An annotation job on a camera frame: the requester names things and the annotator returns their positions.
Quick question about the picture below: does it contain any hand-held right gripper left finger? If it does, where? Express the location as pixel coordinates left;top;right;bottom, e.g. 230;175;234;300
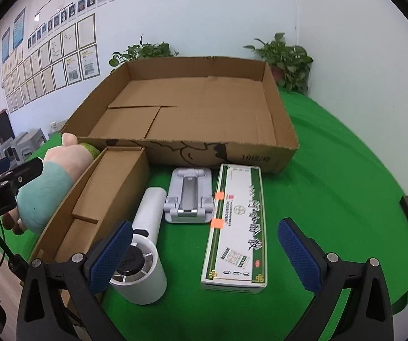
16;219;134;341

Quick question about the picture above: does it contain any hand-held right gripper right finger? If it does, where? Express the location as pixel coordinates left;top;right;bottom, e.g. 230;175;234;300
277;217;394;341

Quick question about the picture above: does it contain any pink pig plush toy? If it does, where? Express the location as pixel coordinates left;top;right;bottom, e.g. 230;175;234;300
3;132;101;236

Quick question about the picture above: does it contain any white handheld fan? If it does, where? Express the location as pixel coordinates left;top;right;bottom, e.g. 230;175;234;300
109;187;168;305

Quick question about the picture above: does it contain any white green medicine box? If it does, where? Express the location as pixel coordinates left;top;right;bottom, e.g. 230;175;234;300
200;164;268;295

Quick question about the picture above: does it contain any cardboard insert tray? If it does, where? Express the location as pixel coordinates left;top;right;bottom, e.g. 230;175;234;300
30;145;151;309

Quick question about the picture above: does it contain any large cardboard box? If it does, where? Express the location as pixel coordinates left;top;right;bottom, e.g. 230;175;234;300
59;56;300;174

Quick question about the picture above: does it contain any black monitor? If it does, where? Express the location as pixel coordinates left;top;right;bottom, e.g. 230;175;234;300
0;111;16;143

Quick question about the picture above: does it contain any green tablecloth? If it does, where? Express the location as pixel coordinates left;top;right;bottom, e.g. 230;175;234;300
0;89;408;341

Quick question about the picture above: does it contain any white folding phone stand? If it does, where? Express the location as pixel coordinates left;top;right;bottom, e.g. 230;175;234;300
163;167;214;224

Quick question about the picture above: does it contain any bushy potted plant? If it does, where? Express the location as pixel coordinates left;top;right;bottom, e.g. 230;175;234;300
109;34;180;75

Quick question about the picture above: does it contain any potted plant in brown pot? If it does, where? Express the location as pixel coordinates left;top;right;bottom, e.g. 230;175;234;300
243;33;314;95

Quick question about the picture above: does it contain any black cable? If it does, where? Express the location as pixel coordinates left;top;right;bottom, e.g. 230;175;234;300
0;218;30;278

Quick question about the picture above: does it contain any wall of framed certificates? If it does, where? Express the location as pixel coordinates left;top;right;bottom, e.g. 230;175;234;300
0;13;101;114

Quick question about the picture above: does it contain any blue wall poster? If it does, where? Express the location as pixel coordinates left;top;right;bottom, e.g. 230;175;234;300
12;8;26;48
1;27;11;63

